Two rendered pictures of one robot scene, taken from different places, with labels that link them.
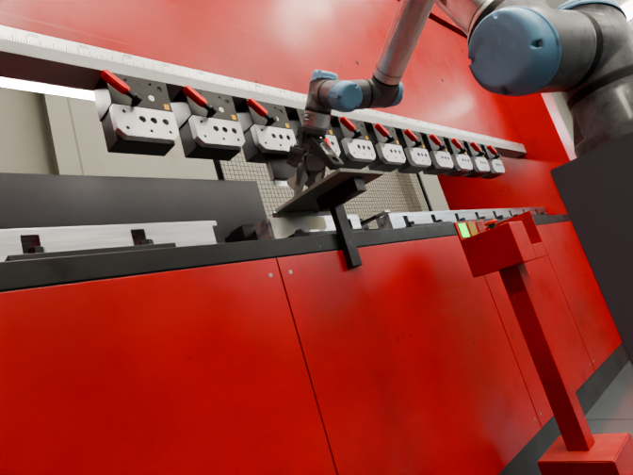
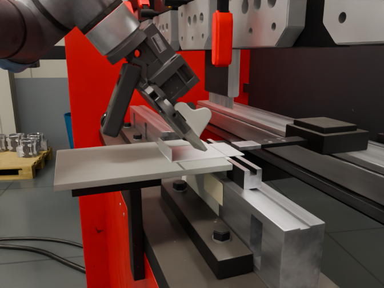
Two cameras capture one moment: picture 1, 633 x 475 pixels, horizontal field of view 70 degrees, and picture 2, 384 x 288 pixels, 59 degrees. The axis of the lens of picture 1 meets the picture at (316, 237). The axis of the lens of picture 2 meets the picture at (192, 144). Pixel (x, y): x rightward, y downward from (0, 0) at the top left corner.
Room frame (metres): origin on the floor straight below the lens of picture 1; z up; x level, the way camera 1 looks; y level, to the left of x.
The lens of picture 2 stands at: (1.54, -0.52, 1.17)
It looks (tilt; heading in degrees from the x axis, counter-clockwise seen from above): 15 degrees down; 117
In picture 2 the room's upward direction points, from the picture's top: straight up
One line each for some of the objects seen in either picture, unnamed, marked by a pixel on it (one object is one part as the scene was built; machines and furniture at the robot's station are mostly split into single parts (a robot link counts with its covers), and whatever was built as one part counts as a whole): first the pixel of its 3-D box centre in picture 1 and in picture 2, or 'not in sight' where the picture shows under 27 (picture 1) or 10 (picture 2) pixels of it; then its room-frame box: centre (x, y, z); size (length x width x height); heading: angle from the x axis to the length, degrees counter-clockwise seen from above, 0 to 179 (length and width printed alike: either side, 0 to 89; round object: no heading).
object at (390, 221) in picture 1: (485, 220); not in sight; (2.23, -0.82, 0.92); 1.68 x 0.06 x 0.10; 137
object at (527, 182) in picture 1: (513, 193); not in sight; (3.09, -1.39, 1.15); 0.85 x 0.25 x 2.30; 47
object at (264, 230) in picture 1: (314, 234); (231, 199); (1.35, 0.00, 0.92); 0.39 x 0.06 x 0.10; 137
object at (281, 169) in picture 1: (283, 171); (220, 78); (1.31, 0.04, 1.13); 0.10 x 0.02 x 0.10; 137
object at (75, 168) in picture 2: (328, 191); (139, 159); (1.21, -0.07, 1.00); 0.26 x 0.18 x 0.01; 47
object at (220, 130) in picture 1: (208, 124); (179, 12); (1.14, 0.19, 1.26); 0.15 x 0.09 x 0.17; 137
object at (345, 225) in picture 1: (350, 224); (119, 223); (1.18, -0.10, 0.88); 0.14 x 0.04 x 0.22; 47
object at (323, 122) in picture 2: (261, 227); (294, 136); (1.42, 0.16, 1.01); 0.26 x 0.12 x 0.05; 47
